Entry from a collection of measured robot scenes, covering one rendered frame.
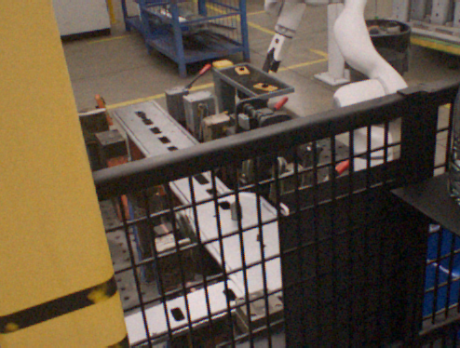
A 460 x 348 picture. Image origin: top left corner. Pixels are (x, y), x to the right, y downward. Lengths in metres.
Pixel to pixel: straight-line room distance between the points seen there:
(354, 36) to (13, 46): 1.50
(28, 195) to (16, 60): 0.10
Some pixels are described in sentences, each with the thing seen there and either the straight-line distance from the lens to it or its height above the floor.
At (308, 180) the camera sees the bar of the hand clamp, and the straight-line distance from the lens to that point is 1.40.
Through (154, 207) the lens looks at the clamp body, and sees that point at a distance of 1.71.
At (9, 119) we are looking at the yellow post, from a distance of 0.42.
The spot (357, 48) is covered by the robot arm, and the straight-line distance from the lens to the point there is 1.82.
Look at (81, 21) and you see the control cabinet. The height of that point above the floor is 0.24.
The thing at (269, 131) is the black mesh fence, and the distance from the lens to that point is 0.62.
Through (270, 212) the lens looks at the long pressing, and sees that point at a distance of 1.53.
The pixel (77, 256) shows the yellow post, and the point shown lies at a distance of 0.47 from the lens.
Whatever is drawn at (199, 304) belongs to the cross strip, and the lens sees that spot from 1.25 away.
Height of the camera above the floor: 1.79
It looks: 27 degrees down
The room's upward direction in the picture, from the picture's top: 5 degrees counter-clockwise
